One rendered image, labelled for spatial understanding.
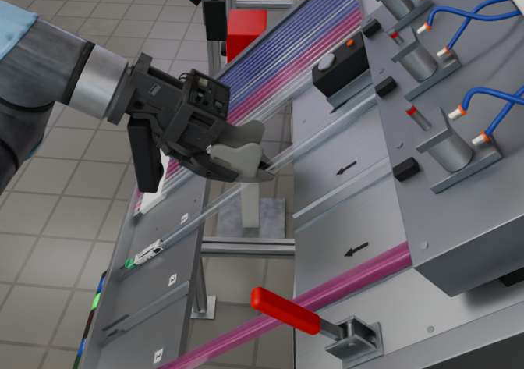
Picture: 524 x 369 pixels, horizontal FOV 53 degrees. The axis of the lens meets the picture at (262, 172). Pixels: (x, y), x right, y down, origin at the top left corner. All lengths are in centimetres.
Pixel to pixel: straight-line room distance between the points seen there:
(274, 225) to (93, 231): 64
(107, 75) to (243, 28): 81
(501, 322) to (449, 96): 17
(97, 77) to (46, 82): 5
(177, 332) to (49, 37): 36
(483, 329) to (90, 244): 165
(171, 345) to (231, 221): 125
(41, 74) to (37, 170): 168
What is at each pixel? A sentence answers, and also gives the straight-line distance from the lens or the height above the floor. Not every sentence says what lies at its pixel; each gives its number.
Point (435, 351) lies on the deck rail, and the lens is 39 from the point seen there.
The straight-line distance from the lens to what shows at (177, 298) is 70.
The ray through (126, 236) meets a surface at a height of 73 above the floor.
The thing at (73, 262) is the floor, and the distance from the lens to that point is 188.
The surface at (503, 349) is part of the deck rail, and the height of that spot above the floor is 111.
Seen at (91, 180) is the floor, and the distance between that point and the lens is 214.
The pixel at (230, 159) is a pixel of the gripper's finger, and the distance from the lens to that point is 63.
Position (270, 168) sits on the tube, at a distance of 66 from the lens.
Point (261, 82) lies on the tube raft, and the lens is 84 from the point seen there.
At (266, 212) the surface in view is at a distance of 190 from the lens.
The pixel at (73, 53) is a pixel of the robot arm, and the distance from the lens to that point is 59.
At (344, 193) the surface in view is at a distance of 54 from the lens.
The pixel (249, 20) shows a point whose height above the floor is 78.
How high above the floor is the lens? 141
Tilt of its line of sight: 43 degrees down
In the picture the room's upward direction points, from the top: straight up
